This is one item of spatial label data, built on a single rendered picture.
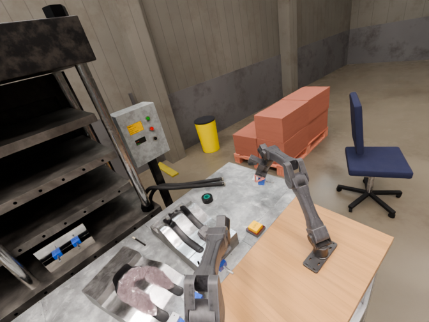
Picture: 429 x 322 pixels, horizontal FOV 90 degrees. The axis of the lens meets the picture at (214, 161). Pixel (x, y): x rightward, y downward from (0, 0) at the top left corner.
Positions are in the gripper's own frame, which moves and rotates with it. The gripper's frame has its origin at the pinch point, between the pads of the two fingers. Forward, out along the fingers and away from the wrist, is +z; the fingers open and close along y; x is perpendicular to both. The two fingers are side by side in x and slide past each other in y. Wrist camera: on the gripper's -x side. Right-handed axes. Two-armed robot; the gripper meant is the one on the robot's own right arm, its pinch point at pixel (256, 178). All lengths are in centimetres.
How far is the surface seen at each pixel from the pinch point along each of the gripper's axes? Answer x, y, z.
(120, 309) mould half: -32, 89, 20
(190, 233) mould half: -21, 46, 17
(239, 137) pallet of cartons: -29, -160, 85
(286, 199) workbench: 23.0, 1.2, 3.6
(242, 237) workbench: 5.2, 36.4, 12.0
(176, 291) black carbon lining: -14, 75, 15
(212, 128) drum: -81, -198, 119
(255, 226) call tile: 8.8, 30.0, 5.9
